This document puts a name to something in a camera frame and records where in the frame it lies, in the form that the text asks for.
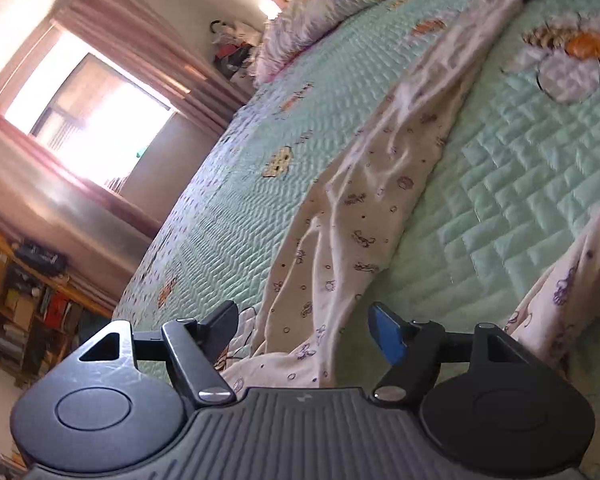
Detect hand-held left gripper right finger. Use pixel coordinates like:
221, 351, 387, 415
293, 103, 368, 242
367, 302, 526, 404

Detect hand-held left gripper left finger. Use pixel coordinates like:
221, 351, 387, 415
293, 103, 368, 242
77, 300, 239, 406

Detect cream printed pants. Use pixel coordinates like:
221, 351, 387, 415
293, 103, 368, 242
220, 0, 600, 391

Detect floral pillow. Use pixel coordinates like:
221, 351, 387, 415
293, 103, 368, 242
252, 0, 413, 87

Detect black hanging bag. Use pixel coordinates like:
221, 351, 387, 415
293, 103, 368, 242
16, 241, 70, 277

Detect green quilted bedspread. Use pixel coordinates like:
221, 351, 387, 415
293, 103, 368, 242
112, 0, 600, 480

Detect wooden bookshelf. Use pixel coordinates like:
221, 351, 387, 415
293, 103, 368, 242
0, 216, 115, 392

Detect window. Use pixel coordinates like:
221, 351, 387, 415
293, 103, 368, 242
4, 27, 175, 196

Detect pile of bags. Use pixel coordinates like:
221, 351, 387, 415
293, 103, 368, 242
209, 19, 262, 82

